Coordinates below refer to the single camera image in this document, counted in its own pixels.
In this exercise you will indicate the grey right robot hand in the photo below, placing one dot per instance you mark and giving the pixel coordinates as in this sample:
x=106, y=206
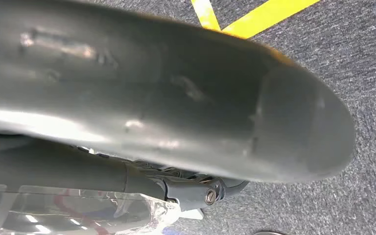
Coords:
x=142, y=97

